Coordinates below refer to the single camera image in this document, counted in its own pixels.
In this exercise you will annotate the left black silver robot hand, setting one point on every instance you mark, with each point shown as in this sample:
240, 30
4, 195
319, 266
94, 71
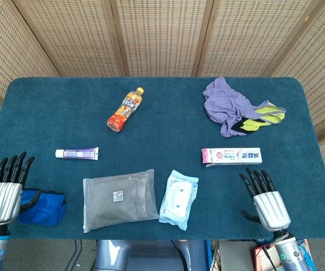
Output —
2, 200

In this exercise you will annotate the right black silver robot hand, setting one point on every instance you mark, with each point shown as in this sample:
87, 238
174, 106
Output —
271, 207

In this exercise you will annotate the white and pink toothpaste box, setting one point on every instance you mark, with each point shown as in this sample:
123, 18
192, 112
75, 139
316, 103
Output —
233, 155

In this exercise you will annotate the white and purple toothpaste tube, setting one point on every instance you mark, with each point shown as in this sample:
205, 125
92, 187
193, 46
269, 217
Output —
78, 153

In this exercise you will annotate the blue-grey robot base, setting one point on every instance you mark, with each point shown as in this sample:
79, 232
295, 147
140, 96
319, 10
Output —
151, 257

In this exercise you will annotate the gray metal plate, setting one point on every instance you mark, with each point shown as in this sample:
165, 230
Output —
235, 257

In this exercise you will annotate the blue fabric item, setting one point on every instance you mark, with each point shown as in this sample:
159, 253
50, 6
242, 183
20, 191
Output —
47, 210

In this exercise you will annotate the red book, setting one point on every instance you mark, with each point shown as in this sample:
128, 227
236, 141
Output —
261, 259

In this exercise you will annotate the yellow-green and black garment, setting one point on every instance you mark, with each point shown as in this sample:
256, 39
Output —
272, 117

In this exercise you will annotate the light blue wet wipes pack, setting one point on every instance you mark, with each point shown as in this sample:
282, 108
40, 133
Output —
179, 197

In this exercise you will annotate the purple cloth garment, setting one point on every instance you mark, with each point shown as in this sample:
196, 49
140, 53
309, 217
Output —
225, 104

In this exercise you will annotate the frosted bag with grey garment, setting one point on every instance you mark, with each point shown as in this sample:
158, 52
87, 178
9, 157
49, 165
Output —
119, 200

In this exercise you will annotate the teal carpet table cover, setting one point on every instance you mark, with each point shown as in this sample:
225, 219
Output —
165, 135

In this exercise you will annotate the orange drink bottle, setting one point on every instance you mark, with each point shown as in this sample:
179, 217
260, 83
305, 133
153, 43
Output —
127, 108

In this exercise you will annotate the woven bamboo folding screen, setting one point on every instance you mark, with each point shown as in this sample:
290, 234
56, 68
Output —
162, 36

